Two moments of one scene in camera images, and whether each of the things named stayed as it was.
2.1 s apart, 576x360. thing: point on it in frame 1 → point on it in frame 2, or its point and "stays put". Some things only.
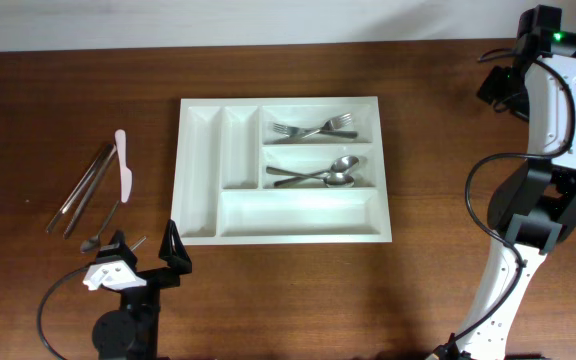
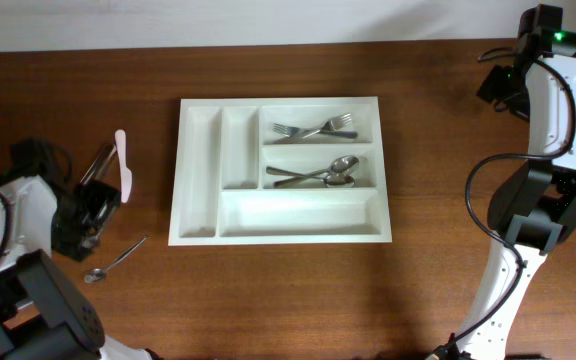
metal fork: [338, 122] stays put
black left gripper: [178, 259] → [66, 235]
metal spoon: [333, 179] stays put
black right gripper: [494, 84] stays put
